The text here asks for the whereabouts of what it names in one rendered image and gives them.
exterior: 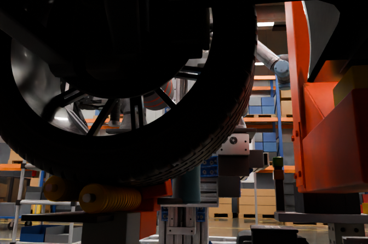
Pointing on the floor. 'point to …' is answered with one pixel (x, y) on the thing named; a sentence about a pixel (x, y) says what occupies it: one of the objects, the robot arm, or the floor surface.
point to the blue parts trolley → (5, 210)
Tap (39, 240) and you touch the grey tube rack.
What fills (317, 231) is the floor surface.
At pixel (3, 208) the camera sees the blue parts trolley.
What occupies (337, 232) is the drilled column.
